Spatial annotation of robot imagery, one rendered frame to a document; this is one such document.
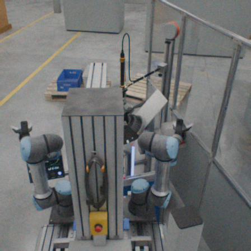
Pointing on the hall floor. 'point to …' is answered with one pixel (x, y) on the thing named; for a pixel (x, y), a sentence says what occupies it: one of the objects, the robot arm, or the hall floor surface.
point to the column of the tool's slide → (166, 84)
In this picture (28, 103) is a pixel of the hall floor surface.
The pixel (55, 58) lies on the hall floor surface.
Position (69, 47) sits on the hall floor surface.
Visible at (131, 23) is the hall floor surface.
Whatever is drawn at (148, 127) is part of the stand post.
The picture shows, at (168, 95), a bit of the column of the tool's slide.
